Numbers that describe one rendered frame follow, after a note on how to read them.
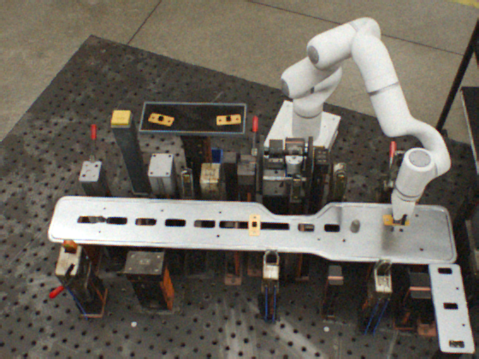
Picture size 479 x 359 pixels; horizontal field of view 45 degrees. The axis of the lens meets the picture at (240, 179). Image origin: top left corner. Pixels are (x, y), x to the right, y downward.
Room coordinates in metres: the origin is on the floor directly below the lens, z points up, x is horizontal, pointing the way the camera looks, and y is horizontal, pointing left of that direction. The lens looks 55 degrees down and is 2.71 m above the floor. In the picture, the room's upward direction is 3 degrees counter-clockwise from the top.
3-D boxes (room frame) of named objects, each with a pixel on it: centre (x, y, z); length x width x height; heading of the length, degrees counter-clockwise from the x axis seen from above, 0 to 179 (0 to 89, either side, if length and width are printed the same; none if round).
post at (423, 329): (0.73, -0.64, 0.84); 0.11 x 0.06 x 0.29; 175
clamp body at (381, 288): (0.75, -0.43, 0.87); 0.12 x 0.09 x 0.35; 175
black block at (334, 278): (0.79, -0.30, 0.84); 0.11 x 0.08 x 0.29; 175
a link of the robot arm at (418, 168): (0.95, -0.51, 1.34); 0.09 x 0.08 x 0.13; 115
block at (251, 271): (1.01, -0.04, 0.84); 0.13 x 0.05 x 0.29; 175
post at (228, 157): (1.21, 0.03, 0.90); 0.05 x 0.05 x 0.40; 85
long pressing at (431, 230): (0.98, -0.02, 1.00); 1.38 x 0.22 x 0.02; 85
